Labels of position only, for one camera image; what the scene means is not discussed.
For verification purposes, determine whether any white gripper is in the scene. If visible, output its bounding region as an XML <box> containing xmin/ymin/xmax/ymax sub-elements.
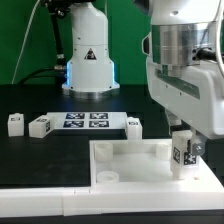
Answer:
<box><xmin>146</xmin><ymin>57</ymin><xmax>224</xmax><ymax>156</ymax></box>

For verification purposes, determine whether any white square tabletop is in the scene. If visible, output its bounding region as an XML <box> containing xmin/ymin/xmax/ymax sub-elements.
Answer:
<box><xmin>90</xmin><ymin>139</ymin><xmax>206</xmax><ymax>185</ymax></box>

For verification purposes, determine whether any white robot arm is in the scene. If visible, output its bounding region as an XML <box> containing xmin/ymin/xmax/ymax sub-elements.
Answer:
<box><xmin>63</xmin><ymin>0</ymin><xmax>224</xmax><ymax>155</ymax></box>

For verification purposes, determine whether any white fiducial tag plate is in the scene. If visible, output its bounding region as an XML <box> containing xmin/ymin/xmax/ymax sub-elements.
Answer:
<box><xmin>48</xmin><ymin>112</ymin><xmax>127</xmax><ymax>130</ymax></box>

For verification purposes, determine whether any black cable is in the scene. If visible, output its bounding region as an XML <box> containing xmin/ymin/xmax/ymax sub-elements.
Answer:
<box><xmin>17</xmin><ymin>0</ymin><xmax>72</xmax><ymax>86</ymax></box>

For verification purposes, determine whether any white cable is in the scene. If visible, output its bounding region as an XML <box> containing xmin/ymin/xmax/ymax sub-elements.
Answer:
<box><xmin>11</xmin><ymin>0</ymin><xmax>42</xmax><ymax>85</ymax></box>

